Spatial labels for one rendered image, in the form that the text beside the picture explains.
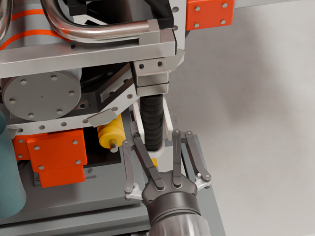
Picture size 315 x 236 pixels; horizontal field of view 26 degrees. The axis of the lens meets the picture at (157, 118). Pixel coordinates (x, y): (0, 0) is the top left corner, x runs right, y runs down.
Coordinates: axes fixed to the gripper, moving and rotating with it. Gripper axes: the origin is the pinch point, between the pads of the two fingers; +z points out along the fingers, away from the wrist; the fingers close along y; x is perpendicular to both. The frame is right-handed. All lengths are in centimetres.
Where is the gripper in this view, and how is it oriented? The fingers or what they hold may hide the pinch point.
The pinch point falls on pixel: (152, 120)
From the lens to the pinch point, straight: 110.8
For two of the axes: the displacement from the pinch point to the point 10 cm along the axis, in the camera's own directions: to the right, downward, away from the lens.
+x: 0.0, -6.4, -7.7
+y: 9.8, -1.4, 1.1
